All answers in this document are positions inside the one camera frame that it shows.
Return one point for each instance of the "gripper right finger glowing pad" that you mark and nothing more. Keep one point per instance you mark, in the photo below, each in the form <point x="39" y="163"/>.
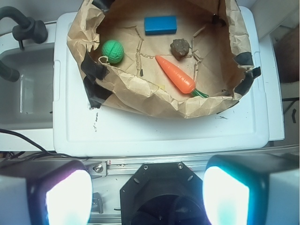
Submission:
<point x="252" y="189"/>

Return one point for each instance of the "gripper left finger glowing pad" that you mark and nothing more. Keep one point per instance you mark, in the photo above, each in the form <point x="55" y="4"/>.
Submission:
<point x="45" y="192"/>

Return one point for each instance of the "brown rock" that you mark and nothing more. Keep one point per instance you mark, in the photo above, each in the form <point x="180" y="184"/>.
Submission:
<point x="179" y="48"/>

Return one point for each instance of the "white plastic bin lid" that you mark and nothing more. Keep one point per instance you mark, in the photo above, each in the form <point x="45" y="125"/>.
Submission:
<point x="82" y="130"/>

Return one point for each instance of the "grey sink basin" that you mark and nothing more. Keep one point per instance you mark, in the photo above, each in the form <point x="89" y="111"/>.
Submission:
<point x="28" y="102"/>

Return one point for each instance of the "orange toy carrot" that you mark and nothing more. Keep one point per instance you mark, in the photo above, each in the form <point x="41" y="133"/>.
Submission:
<point x="183" y="82"/>

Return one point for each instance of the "crumpled brown paper bag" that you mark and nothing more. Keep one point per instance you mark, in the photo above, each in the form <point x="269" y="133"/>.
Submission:
<point x="219" y="59"/>

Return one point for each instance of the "black faucet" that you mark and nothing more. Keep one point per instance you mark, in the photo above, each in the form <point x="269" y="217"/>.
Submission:
<point x="26" y="28"/>

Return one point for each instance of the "green textured ball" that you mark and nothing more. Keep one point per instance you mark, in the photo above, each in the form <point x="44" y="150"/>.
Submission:
<point x="113" y="50"/>

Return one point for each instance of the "blue rectangular block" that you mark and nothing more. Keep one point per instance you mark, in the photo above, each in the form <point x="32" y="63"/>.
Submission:
<point x="160" y="25"/>

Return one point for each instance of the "aluminium frame rail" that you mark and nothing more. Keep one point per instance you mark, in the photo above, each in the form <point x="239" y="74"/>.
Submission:
<point x="196" y="162"/>

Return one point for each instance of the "black octagonal mount plate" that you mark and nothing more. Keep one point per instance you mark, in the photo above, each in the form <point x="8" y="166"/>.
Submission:
<point x="163" y="194"/>

